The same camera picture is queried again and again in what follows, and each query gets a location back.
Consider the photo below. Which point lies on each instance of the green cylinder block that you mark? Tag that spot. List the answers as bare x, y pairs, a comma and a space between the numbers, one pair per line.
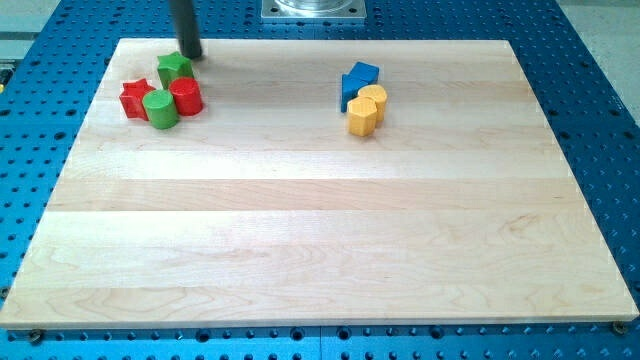
160, 109

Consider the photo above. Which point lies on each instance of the light wooden board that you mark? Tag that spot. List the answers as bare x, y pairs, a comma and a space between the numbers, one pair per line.
264, 210

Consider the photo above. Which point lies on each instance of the left front board screw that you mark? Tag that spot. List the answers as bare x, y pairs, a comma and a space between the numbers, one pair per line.
35, 336

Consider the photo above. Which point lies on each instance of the green star block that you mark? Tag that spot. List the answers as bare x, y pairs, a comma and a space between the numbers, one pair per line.
173, 66

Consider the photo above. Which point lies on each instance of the board screw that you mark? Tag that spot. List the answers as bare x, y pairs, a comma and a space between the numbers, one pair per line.
35, 336
619, 328

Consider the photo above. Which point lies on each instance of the yellow hexagon block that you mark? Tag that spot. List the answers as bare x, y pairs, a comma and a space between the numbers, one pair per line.
361, 116

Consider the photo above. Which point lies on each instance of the blue cube block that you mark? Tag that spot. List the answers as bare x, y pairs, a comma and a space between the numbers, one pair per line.
365, 72

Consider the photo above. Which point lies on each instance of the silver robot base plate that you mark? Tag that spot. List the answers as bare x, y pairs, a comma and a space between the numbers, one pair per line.
313, 9

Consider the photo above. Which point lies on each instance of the red cylinder block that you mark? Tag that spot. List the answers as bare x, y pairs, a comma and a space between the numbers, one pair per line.
187, 96

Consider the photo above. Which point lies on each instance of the red star block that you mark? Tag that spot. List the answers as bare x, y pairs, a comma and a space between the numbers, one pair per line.
131, 98

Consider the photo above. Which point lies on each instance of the blue triangle block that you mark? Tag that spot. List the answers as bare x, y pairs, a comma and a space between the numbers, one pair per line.
350, 86

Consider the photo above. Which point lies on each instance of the yellow heart block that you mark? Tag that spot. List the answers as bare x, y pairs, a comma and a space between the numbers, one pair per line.
378, 94

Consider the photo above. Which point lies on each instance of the right front board screw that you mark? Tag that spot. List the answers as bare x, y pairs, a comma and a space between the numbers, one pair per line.
619, 328

